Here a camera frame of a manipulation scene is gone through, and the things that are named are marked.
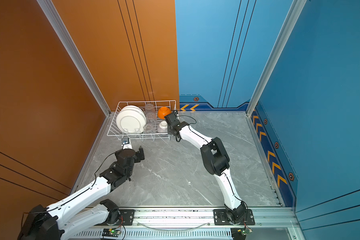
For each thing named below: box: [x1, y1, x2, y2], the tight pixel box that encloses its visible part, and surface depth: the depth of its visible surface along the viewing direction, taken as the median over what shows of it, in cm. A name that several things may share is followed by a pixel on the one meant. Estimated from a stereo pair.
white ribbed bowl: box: [157, 120, 168, 134], surface depth 104 cm
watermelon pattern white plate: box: [116, 109, 147, 134], surface depth 101 cm
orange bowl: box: [157, 106, 172, 119], surface depth 115 cm
